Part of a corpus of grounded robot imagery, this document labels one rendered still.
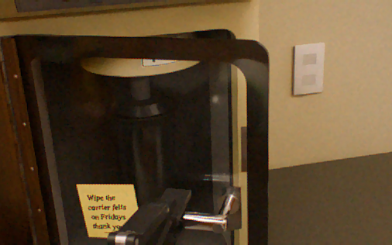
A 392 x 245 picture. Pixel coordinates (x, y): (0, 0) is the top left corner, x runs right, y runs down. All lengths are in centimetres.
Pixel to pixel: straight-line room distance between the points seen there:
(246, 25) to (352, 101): 66
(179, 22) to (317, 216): 56
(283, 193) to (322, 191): 8
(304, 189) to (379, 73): 33
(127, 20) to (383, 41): 77
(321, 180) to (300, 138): 13
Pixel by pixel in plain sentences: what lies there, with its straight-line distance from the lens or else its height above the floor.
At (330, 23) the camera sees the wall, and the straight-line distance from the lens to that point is 124.
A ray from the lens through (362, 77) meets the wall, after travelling 131.
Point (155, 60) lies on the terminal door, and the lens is 59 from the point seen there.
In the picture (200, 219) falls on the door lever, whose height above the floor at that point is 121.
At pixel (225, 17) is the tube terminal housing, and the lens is 70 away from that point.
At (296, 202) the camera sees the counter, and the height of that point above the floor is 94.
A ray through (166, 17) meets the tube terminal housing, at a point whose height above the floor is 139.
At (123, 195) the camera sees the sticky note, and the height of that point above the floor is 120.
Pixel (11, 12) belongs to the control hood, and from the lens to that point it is 64.
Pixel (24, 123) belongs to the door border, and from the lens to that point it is 69.
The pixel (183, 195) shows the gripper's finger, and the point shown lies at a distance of 62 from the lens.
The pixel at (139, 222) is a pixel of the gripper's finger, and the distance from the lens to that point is 51.
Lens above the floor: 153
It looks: 23 degrees down
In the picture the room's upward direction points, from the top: 3 degrees counter-clockwise
